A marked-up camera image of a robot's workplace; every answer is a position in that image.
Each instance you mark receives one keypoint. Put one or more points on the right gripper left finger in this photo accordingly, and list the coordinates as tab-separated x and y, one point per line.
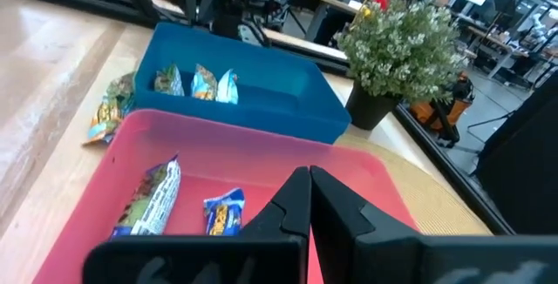
287	214

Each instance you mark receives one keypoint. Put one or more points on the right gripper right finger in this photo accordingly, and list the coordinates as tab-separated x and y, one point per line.
335	223

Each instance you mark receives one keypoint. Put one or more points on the oatmeal raisin granola bar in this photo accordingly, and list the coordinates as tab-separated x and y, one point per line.
224	214
152	201

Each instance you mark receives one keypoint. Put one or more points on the blue wrapper granola bar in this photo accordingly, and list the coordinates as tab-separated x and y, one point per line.
227	88

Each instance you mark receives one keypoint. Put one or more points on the orange label granola bar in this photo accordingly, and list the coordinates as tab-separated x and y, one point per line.
204	85
109	114

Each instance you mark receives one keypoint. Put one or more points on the green snack packet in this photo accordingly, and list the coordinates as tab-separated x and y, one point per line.
169	81

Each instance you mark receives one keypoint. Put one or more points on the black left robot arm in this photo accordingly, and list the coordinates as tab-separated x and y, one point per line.
231	18

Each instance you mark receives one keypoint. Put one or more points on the pink plastic bin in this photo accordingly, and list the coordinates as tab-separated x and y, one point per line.
218	157

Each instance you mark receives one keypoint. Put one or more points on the blue plastic bin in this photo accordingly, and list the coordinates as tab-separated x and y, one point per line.
270	114

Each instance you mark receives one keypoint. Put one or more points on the tan woven mat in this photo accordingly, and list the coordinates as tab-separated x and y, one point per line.
436	201

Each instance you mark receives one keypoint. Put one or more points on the black plant pot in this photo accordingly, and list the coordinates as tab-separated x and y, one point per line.
368	110

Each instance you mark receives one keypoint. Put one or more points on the orange black floor machine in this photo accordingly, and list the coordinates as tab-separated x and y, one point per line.
423	112

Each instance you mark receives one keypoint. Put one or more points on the green artificial plant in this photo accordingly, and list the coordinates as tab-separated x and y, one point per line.
401	49

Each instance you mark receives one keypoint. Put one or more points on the black partition panel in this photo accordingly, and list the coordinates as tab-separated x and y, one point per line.
523	166

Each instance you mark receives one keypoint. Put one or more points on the wooden desk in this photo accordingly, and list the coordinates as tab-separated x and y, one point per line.
331	3

